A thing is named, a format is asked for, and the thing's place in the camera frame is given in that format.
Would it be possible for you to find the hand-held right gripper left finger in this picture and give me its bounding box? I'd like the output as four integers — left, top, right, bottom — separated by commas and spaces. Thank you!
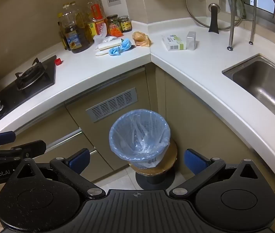
14, 148, 106, 200

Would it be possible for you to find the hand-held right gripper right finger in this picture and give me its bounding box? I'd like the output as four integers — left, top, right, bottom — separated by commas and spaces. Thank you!
169, 149, 262, 199

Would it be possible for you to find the white bin with blue liner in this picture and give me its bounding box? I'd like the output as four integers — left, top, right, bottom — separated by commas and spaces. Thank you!
109, 109, 171, 170

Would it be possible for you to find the clear plastic box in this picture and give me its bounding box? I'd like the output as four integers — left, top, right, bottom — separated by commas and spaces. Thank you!
186, 31, 197, 51

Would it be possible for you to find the white green medicine box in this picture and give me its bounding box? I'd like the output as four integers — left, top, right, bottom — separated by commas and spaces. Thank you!
162, 34, 187, 51

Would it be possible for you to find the white paper cup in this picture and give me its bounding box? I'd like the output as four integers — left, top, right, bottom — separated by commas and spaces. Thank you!
98, 38, 123, 51

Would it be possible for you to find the orange plastic bag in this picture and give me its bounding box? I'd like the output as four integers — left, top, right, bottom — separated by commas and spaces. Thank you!
132, 31, 152, 47

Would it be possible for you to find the round wooden stool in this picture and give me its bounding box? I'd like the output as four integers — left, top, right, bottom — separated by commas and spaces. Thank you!
128, 139, 178, 190

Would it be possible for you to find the beige kitchen cabinet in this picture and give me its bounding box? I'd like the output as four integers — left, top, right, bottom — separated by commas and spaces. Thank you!
14, 64, 275, 195

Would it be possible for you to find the grey cabinet vent grille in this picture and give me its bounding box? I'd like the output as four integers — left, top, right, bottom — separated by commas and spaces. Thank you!
86, 87, 137, 123

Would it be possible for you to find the black gas stove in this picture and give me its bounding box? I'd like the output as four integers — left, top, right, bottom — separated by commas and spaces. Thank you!
0, 55, 57, 135

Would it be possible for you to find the steel sink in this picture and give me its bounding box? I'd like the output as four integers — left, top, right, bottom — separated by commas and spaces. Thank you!
222, 54, 275, 135

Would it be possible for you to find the oil bottle with blue label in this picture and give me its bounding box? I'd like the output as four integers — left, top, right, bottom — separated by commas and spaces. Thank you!
62, 3, 91, 53

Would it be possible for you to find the crumpled white paper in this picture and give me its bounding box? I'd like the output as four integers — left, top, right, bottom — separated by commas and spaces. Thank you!
94, 34, 117, 44

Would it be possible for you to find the orange mesh scrubber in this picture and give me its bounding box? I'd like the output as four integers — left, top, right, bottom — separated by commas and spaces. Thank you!
110, 25, 123, 37

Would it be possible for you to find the oil bottle with red label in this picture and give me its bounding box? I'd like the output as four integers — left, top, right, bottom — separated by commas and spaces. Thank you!
86, 0, 108, 38

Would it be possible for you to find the glass jar with dark lid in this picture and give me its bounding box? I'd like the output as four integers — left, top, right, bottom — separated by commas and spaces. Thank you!
106, 15, 121, 33

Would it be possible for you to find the glass jar with checkered lid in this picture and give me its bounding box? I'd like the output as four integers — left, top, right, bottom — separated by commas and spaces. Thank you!
118, 16, 133, 32

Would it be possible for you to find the glass pot lid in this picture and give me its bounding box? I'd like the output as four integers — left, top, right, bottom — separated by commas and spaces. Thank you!
185, 0, 246, 34

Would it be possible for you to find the steel drawer handle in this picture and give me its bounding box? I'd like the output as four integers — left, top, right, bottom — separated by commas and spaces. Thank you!
44, 129, 83, 149

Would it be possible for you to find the oil bottle with yellow handle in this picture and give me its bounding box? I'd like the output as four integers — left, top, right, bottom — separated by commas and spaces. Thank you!
69, 1, 89, 37

